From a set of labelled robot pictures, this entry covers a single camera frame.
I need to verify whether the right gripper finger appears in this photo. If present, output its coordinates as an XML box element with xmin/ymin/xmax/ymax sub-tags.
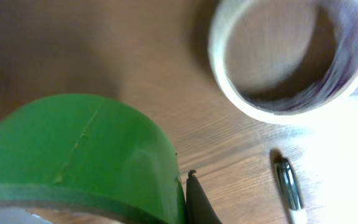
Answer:
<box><xmin>186</xmin><ymin>170</ymin><xmax>222</xmax><ymax>224</ymax></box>

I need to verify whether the green tape roll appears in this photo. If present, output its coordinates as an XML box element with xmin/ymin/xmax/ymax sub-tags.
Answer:
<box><xmin>0</xmin><ymin>94</ymin><xmax>186</xmax><ymax>223</ymax></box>

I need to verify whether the cream masking tape roll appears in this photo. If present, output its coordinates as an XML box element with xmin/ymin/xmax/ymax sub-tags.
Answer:
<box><xmin>208</xmin><ymin>1</ymin><xmax>358</xmax><ymax>124</ymax></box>

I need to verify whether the black and white marker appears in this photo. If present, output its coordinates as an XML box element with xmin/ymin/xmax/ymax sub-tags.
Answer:
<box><xmin>273</xmin><ymin>157</ymin><xmax>308</xmax><ymax>224</ymax></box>

